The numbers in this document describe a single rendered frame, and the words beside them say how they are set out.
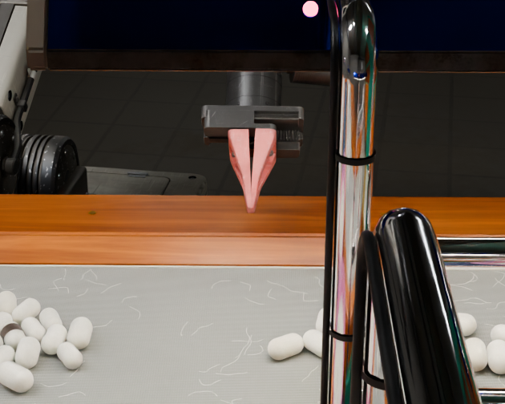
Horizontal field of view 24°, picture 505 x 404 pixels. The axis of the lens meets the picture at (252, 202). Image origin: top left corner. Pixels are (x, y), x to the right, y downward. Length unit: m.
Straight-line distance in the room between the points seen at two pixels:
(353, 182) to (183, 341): 0.39
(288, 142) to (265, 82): 0.07
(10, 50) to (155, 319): 0.54
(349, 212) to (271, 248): 0.47
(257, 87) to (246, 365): 0.29
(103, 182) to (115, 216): 0.77
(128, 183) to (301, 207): 0.78
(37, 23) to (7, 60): 0.67
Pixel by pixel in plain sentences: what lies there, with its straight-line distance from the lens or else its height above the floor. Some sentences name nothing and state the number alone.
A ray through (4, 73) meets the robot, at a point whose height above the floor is 0.82.
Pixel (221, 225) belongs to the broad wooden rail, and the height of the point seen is 0.77.
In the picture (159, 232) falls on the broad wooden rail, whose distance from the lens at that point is 1.22.
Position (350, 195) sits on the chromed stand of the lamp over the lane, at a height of 1.01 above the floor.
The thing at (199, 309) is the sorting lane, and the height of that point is 0.74.
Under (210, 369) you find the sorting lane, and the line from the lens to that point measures 1.05.
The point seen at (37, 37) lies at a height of 1.07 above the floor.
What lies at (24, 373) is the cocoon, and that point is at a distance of 1.02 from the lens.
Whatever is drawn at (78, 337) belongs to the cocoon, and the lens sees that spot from 1.07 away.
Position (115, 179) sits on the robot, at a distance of 2.03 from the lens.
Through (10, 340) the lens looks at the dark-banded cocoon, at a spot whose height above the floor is 0.75.
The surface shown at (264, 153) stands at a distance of 1.14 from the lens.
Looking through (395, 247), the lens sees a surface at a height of 1.12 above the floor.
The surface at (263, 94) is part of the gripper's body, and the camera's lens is 1.17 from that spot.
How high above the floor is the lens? 1.33
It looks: 26 degrees down
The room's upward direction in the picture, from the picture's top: straight up
